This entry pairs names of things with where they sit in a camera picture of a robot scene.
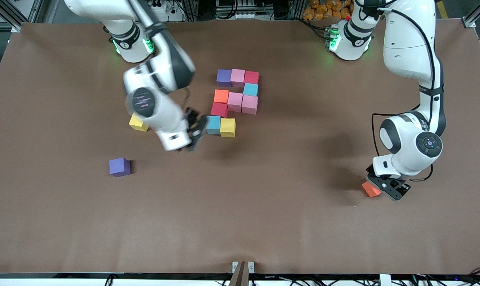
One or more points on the brown table mat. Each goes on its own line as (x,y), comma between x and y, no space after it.
(240,222)

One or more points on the purple foam cube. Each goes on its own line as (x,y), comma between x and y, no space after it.
(119,167)
(223,78)

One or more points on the white bracket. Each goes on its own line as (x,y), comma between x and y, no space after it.
(385,280)

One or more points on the orange foam cube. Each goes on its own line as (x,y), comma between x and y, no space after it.
(221,96)
(370,190)

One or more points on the yellow floor tape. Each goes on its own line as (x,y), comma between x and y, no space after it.
(442,10)

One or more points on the pink foam cube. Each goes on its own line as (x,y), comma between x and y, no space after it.
(237,77)
(249,105)
(235,102)

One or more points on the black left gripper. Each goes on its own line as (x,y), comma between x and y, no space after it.
(370,169)

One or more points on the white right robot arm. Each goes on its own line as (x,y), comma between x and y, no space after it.
(156,107)

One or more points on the red foam cube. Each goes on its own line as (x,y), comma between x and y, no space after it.
(252,77)
(219,109)

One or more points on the blue foam cube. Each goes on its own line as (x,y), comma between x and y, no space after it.
(250,89)
(213,124)

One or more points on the small metal bracket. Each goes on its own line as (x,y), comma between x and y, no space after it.
(250,267)

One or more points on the aluminium frame profile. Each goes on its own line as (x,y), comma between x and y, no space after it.
(13,22)
(472,18)

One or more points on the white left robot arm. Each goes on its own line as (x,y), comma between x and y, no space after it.
(411,147)

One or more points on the orange object pile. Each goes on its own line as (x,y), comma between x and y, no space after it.
(323,10)

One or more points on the yellow foam cube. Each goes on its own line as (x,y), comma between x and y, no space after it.
(137,124)
(227,127)

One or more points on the brown post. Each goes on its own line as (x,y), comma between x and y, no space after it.
(238,276)

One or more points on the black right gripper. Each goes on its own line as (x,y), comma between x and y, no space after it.
(192,121)

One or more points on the white power strip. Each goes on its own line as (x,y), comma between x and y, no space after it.
(168,12)

